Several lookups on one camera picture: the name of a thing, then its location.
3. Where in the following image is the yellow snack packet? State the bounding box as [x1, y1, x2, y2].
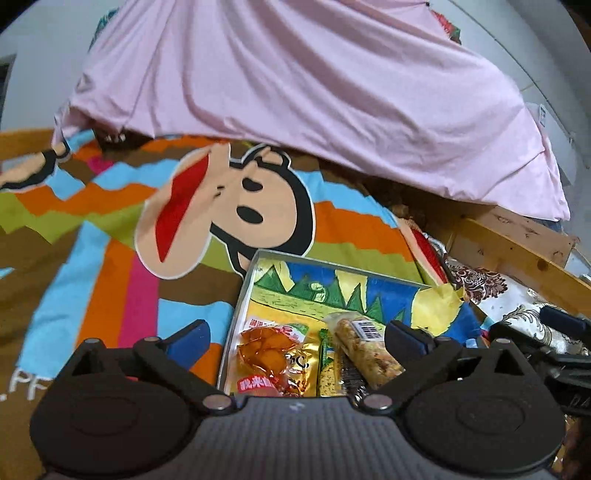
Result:
[318, 327, 352, 398]

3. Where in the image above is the orange snack packet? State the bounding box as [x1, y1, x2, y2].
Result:
[237, 323, 311, 398]

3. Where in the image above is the gold snack packet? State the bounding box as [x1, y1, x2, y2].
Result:
[285, 340, 322, 398]

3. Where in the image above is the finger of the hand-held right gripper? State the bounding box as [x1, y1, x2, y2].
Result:
[488, 322, 559, 358]
[539, 305, 591, 336]

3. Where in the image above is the teal wall poster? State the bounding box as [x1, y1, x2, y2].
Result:
[88, 7, 112, 52]

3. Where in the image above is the dark window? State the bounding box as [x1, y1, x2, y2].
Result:
[0, 53, 17, 131]

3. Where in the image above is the white air conditioner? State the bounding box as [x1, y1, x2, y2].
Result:
[522, 88, 579, 186]

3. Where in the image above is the silver black snack packet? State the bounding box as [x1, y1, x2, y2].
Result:
[344, 364, 371, 403]

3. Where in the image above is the brown cartoon printed blanket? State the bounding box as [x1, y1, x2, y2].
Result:
[0, 131, 446, 416]

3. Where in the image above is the metal tray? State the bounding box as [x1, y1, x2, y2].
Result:
[217, 249, 483, 398]

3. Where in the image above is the dinosaur drawing tray liner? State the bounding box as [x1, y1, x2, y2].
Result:
[249, 257, 483, 354]

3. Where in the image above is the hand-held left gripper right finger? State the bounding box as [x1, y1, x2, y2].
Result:
[359, 319, 527, 414]

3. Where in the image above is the pink bed sheet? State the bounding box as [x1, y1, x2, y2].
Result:
[51, 0, 571, 223]

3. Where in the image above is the floral pillow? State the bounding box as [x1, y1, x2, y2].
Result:
[443, 257, 591, 357]

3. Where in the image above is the wooden bed headboard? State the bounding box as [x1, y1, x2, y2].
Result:
[434, 205, 591, 320]

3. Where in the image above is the clear puffed rice packet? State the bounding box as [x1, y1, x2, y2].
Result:
[323, 311, 407, 391]

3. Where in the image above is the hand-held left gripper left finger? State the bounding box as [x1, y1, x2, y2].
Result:
[69, 319, 236, 414]

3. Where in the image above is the red green wall poster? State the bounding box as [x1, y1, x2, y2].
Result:
[431, 9, 463, 45]

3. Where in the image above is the wooden bed side rail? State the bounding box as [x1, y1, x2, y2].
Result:
[0, 128, 57, 163]

